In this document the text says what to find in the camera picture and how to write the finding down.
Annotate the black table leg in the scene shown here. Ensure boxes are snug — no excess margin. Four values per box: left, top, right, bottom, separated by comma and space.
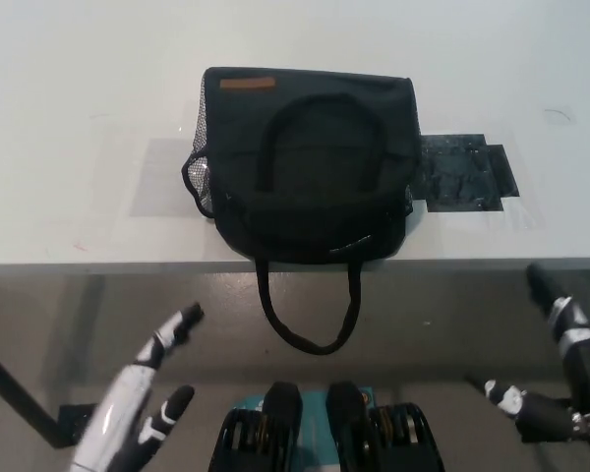
0, 338, 61, 449

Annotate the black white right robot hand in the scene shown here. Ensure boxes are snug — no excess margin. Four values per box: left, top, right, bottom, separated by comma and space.
484, 263, 590, 472

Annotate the small black tape patch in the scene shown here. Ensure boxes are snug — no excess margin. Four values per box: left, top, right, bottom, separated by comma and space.
486, 143, 522, 198

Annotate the large black tape patch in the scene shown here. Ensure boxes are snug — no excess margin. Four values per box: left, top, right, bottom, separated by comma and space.
415, 131, 505, 213

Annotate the black teal robot body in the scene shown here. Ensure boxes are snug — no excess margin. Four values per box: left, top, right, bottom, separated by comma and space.
208, 381, 446, 472

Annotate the black soft travel bag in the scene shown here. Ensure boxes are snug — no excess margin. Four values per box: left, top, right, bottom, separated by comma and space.
179, 66, 422, 356

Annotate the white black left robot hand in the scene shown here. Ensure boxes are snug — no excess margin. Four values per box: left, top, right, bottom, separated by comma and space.
71, 303, 207, 472

